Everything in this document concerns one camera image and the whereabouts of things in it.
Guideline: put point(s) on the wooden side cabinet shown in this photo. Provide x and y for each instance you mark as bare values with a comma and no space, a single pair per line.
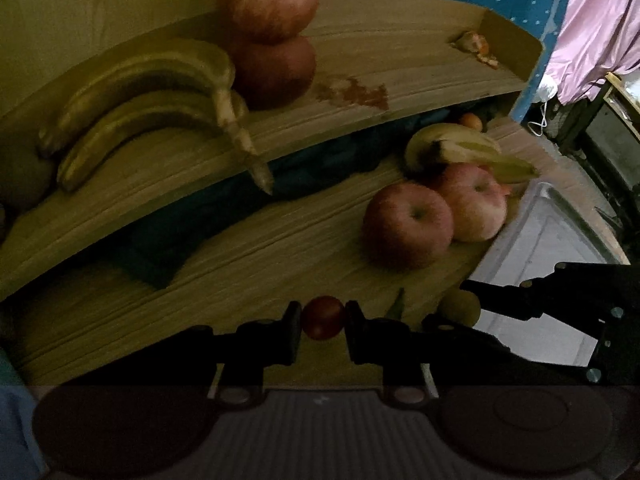
604,134

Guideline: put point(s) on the orange peel scraps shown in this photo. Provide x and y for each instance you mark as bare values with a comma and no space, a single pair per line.
474,43

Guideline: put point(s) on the red apple top shelf upper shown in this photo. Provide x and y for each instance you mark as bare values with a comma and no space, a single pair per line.
269,21

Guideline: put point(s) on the pink curtain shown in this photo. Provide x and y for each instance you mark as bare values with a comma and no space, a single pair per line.
597,37

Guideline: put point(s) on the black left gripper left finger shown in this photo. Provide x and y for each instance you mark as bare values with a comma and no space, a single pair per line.
251,349

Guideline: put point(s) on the red apple shelf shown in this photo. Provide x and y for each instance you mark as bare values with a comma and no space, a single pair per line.
269,76
269,21

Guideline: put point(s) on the small red fruit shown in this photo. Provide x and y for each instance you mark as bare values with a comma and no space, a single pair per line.
322,318

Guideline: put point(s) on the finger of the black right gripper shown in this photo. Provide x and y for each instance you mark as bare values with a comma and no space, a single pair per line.
505,297

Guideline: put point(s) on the banana bunch on shelf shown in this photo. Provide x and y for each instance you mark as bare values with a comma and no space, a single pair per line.
176,83

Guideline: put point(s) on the yellow banana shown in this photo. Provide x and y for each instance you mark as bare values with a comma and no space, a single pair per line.
505,168
448,136

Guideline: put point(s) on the brown kiwi fruit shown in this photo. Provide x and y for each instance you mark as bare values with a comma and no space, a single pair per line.
459,307

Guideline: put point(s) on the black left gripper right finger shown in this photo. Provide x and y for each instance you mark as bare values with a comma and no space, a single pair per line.
389,344

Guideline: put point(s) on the white plastic bag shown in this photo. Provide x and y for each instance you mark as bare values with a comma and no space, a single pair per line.
547,89

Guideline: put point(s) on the small orange under shelf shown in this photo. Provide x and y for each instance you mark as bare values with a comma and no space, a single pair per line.
472,121

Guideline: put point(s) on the metal tray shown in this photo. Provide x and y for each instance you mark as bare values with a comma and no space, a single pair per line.
547,230

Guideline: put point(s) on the red apple top shelf lower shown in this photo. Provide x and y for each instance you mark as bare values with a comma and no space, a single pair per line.
269,76

